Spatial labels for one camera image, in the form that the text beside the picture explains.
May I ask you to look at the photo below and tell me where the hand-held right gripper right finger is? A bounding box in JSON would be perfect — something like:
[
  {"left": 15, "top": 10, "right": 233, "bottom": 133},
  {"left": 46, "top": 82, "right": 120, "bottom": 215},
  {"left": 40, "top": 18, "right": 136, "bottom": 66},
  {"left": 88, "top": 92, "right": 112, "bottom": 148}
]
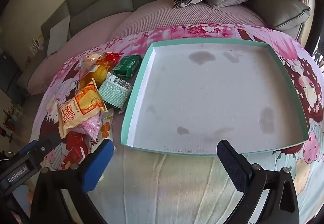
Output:
[{"left": 217, "top": 140, "right": 300, "bottom": 224}]

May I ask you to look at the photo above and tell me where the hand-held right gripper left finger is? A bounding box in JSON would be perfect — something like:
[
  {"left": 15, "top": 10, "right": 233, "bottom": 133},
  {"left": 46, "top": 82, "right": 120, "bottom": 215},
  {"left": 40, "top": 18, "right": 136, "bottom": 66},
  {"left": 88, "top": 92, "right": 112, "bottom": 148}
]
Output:
[{"left": 30, "top": 141, "right": 115, "bottom": 224}]

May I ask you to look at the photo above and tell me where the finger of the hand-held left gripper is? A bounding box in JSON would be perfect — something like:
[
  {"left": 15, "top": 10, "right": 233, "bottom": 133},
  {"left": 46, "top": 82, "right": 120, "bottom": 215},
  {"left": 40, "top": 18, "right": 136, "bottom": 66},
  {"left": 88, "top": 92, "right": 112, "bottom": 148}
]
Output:
[{"left": 20, "top": 133, "right": 61, "bottom": 164}]

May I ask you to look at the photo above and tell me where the red and white biscuit packet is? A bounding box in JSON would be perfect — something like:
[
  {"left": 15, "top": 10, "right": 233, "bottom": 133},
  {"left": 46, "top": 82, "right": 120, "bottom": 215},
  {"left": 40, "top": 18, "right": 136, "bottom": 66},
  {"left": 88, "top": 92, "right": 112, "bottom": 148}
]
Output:
[{"left": 60, "top": 131, "right": 90, "bottom": 171}]

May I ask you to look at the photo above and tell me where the white biscuit print packet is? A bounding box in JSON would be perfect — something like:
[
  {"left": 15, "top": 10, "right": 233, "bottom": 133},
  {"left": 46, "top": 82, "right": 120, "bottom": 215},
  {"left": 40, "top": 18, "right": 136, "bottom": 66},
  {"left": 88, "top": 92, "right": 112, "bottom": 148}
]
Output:
[{"left": 99, "top": 109, "right": 115, "bottom": 144}]

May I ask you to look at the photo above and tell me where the pink cake packet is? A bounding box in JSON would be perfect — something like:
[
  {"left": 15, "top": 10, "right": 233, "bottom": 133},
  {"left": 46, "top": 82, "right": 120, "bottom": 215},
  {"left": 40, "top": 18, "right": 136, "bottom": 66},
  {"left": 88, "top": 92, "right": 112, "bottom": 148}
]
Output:
[{"left": 72, "top": 115, "right": 102, "bottom": 139}]

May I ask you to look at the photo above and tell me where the orange cream roll cake packet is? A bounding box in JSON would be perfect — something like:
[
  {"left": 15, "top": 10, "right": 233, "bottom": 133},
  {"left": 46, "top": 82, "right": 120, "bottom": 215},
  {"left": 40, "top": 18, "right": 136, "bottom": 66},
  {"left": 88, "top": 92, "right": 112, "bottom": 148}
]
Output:
[{"left": 58, "top": 79, "right": 108, "bottom": 139}]

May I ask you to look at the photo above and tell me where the mint green barcode packet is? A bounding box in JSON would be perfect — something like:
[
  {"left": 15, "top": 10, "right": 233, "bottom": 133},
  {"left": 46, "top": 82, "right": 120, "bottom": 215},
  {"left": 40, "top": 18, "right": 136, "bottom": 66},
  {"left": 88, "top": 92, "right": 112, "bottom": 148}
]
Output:
[{"left": 98, "top": 72, "right": 133, "bottom": 110}]

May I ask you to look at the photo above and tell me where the teal shallow cardboard box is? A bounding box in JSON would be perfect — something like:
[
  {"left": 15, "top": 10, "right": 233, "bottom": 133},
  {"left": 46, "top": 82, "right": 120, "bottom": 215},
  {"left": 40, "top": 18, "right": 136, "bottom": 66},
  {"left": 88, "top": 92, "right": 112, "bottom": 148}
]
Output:
[{"left": 120, "top": 39, "right": 309, "bottom": 156}]

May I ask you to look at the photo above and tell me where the yellow transparent snack packet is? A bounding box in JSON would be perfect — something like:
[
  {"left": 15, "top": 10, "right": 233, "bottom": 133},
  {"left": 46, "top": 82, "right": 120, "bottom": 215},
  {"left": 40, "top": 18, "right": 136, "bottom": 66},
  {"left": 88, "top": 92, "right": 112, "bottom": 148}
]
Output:
[{"left": 79, "top": 64, "right": 112, "bottom": 88}]

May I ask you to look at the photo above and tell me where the clear round bread packet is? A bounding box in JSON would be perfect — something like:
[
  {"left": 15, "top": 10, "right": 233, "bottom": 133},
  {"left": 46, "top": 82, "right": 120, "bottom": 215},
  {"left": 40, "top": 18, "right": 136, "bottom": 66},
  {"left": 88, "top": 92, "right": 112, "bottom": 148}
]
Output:
[{"left": 80, "top": 53, "right": 107, "bottom": 72}]

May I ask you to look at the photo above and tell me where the dark green snack packet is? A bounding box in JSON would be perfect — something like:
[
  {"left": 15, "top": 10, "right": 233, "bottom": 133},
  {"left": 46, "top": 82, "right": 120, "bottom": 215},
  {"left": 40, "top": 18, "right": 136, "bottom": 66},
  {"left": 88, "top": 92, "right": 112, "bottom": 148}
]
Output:
[{"left": 111, "top": 55, "right": 142, "bottom": 79}]

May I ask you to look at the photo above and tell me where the red printed pastry packet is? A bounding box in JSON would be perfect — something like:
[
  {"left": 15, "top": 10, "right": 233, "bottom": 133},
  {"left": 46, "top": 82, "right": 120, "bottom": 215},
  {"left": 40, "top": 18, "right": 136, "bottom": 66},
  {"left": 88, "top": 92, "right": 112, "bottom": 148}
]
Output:
[{"left": 104, "top": 52, "right": 124, "bottom": 65}]

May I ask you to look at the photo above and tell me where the pink printed blanket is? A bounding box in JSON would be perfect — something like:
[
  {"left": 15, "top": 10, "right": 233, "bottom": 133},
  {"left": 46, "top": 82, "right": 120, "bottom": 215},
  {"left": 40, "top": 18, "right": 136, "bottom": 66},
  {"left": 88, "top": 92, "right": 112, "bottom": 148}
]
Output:
[{"left": 25, "top": 24, "right": 324, "bottom": 224}]

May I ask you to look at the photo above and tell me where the dark cabinet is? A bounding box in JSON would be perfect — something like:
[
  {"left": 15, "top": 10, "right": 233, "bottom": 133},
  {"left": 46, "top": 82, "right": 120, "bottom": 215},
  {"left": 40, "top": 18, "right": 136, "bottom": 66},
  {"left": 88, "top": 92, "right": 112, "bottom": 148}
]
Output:
[{"left": 0, "top": 49, "right": 23, "bottom": 95}]

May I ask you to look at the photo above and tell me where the white cushion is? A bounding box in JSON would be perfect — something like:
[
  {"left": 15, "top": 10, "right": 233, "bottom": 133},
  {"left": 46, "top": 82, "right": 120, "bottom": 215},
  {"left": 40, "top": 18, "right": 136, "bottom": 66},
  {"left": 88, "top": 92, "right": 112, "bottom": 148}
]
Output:
[{"left": 48, "top": 15, "right": 72, "bottom": 56}]

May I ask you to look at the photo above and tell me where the grey sofa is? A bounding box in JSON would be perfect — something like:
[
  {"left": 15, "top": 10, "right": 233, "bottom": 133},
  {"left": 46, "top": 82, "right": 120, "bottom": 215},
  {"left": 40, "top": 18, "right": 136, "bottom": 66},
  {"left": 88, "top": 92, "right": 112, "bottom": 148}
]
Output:
[{"left": 15, "top": 0, "right": 312, "bottom": 88}]

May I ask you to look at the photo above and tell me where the pink waffle sofa cover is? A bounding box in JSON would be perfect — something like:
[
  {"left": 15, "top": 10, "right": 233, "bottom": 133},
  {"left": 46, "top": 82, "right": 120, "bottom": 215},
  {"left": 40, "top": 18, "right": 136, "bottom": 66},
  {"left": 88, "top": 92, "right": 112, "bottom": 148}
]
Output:
[{"left": 27, "top": 2, "right": 266, "bottom": 96}]

